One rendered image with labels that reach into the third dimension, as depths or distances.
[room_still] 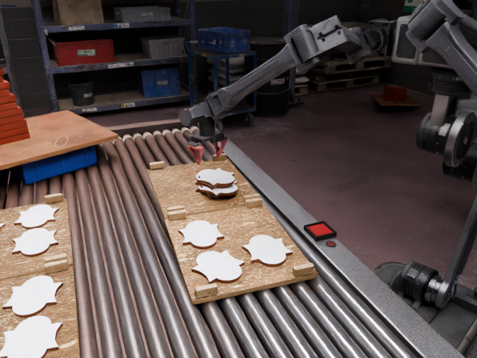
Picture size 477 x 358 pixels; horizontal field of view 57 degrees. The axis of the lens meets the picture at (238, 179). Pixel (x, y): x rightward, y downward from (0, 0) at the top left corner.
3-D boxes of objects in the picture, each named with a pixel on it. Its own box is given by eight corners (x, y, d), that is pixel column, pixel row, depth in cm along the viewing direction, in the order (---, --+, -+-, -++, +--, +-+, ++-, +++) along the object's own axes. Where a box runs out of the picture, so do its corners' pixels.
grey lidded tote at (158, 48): (175, 52, 598) (174, 34, 588) (186, 56, 570) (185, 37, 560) (139, 55, 574) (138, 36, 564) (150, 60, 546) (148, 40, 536)
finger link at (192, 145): (215, 163, 156) (214, 137, 152) (200, 168, 151) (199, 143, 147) (202, 158, 160) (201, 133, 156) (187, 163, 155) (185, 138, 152)
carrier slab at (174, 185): (228, 161, 190) (228, 158, 189) (262, 204, 155) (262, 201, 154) (147, 172, 180) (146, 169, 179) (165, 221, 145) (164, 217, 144)
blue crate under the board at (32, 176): (68, 144, 208) (64, 124, 203) (99, 163, 187) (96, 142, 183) (-2, 163, 188) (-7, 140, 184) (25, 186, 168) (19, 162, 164)
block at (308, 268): (311, 270, 119) (311, 261, 118) (314, 273, 118) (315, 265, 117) (291, 274, 118) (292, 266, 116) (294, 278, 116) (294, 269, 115)
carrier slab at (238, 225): (263, 207, 154) (263, 203, 153) (318, 278, 119) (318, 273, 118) (164, 223, 144) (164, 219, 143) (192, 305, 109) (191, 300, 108)
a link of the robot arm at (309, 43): (351, 42, 111) (334, 6, 111) (303, 67, 118) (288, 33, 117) (373, 54, 151) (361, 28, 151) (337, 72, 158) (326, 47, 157)
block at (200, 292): (216, 290, 112) (216, 281, 111) (218, 294, 110) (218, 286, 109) (194, 295, 110) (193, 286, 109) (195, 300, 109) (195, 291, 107)
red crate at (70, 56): (108, 56, 567) (106, 34, 555) (116, 62, 531) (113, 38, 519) (55, 61, 541) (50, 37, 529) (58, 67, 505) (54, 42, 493)
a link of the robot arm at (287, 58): (326, 60, 120) (311, 23, 119) (316, 62, 115) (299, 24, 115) (224, 119, 149) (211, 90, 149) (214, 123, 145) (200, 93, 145)
